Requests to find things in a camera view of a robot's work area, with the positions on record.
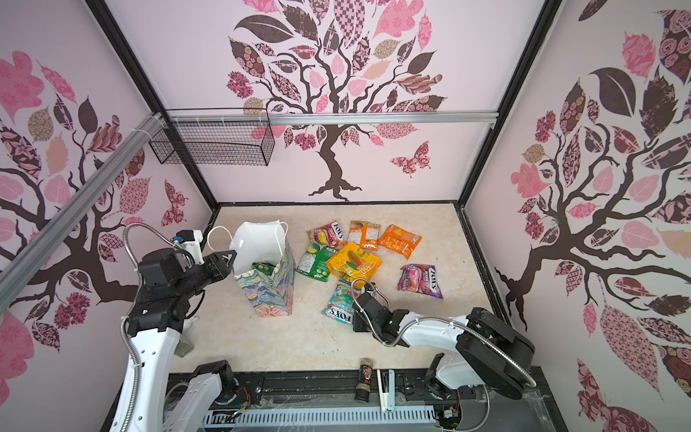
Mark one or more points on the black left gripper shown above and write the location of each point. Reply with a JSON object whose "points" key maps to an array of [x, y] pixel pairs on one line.
{"points": [[216, 262]]}

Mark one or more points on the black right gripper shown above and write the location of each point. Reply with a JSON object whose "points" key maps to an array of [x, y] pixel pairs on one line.
{"points": [[356, 321]]}

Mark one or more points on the teal Fox's candy packet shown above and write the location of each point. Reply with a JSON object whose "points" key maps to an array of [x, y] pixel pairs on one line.
{"points": [[341, 304]]}

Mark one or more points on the pink Fox's candy packet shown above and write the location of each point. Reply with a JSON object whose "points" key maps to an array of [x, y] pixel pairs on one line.
{"points": [[417, 278]]}

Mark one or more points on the floral paper gift bag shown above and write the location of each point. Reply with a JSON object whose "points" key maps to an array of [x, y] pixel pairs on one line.
{"points": [[269, 296]]}

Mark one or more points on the green snack packet front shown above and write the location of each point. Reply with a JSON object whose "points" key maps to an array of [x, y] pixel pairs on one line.
{"points": [[264, 268]]}

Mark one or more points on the green snack packet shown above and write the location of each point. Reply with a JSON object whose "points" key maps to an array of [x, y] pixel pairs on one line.
{"points": [[264, 268], [313, 264]]}

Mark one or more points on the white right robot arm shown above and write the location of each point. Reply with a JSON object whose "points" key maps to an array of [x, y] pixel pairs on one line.
{"points": [[476, 349]]}

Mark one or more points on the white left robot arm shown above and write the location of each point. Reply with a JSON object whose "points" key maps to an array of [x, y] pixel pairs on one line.
{"points": [[168, 280]]}

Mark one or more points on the yellow snack packet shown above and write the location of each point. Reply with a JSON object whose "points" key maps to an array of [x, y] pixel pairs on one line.
{"points": [[351, 263]]}

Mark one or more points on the green snack packet middle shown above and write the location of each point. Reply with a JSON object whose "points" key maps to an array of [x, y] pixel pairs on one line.
{"points": [[313, 264]]}

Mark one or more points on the brown cylindrical bottle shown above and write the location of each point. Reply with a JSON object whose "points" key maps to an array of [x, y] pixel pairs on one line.
{"points": [[364, 380]]}

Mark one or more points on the small orange snack packet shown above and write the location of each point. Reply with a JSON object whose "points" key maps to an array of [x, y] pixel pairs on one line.
{"points": [[364, 234]]}

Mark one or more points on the orange snack packet right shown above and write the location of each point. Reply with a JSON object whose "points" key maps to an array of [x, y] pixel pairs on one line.
{"points": [[400, 241]]}

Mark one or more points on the yellow-pink Fox's candy packet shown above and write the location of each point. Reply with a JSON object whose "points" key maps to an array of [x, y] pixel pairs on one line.
{"points": [[329, 235]]}

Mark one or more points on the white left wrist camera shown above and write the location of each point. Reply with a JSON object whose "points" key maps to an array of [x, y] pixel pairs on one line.
{"points": [[190, 241]]}

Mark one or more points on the white clip bracket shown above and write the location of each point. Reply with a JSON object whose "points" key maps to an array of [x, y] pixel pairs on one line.
{"points": [[386, 389]]}

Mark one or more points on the grey slotted cable duct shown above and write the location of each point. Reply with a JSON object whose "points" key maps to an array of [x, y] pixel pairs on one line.
{"points": [[314, 417]]}

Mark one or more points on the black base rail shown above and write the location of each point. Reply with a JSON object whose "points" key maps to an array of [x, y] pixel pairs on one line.
{"points": [[465, 409]]}

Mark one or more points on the black wire basket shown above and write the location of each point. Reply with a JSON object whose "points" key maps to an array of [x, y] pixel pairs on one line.
{"points": [[215, 136]]}

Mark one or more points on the aluminium rail left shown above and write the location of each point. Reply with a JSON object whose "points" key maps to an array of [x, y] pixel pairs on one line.
{"points": [[22, 269]]}

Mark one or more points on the aluminium rail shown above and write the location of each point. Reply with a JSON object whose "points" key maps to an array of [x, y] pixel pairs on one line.
{"points": [[294, 119], [22, 269]]}

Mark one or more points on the aluminium rail back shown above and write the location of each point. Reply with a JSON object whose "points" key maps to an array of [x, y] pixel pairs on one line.
{"points": [[294, 119]]}

